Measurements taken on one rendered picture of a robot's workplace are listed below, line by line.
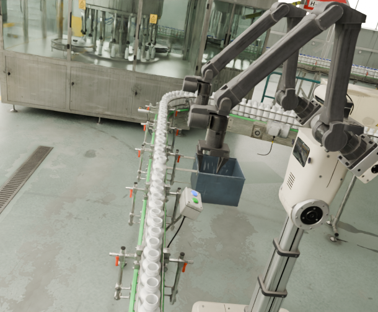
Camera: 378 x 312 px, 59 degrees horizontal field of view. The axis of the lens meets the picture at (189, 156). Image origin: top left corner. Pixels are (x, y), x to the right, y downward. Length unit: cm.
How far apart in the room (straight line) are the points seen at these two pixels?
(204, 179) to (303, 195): 86
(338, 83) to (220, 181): 122
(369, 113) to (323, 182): 439
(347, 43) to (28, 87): 476
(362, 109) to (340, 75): 462
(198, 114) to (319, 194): 66
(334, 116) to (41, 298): 211
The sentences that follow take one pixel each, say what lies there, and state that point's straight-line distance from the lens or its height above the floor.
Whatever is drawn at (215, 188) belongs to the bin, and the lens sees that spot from 218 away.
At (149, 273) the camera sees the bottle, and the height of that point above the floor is 115.
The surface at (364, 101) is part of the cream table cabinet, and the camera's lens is 571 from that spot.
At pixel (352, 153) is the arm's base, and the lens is 122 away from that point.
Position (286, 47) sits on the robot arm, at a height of 183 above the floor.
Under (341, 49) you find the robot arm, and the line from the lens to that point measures 112.
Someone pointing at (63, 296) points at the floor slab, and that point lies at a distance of 255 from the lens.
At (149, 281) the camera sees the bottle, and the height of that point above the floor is 115.
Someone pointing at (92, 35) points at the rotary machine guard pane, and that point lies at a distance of 502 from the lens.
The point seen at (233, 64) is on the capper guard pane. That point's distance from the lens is 698.
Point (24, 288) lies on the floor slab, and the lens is 264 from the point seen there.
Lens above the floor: 189
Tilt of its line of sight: 24 degrees down
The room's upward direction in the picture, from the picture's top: 11 degrees clockwise
